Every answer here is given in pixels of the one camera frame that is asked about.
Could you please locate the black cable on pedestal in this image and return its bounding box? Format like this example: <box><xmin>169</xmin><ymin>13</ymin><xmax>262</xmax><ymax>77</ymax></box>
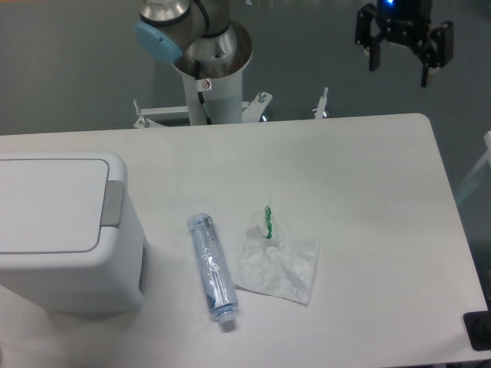
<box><xmin>193</xmin><ymin>60</ymin><xmax>213</xmax><ymax>126</ymax></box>

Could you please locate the crumpled white plastic bag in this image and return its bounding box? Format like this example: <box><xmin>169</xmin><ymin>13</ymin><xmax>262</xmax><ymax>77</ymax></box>
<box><xmin>233</xmin><ymin>205</ymin><xmax>320</xmax><ymax>306</ymax></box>

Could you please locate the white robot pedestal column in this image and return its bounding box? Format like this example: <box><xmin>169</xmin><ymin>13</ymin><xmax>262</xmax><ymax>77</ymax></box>
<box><xmin>181</xmin><ymin>71</ymin><xmax>242</xmax><ymax>126</ymax></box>

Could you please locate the black clamp at table edge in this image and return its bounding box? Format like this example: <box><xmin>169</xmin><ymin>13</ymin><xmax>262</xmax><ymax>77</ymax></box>
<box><xmin>463</xmin><ymin>310</ymin><xmax>490</xmax><ymax>351</ymax></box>

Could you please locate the silver robot arm blue cap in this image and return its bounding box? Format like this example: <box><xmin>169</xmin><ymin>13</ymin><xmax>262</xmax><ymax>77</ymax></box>
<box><xmin>134</xmin><ymin>1</ymin><xmax>454</xmax><ymax>87</ymax></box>

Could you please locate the white trash can lid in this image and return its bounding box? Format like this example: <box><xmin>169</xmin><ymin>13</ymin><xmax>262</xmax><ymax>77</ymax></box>
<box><xmin>1</xmin><ymin>159</ymin><xmax>125</xmax><ymax>255</ymax></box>

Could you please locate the white plastic trash can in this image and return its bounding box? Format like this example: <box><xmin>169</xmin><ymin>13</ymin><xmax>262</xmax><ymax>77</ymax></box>
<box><xmin>1</xmin><ymin>151</ymin><xmax>147</xmax><ymax>314</ymax></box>

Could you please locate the crushed clear plastic bottle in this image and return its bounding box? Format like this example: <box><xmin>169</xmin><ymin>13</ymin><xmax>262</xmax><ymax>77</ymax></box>
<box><xmin>186</xmin><ymin>213</ymin><xmax>239</xmax><ymax>332</ymax></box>

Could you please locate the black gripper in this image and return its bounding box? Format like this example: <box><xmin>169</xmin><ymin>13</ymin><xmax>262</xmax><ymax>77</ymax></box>
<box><xmin>354</xmin><ymin>0</ymin><xmax>454</xmax><ymax>87</ymax></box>

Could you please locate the white pedestal base frame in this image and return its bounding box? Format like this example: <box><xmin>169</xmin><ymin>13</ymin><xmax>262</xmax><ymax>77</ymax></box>
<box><xmin>133</xmin><ymin>87</ymin><xmax>330</xmax><ymax>129</ymax></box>

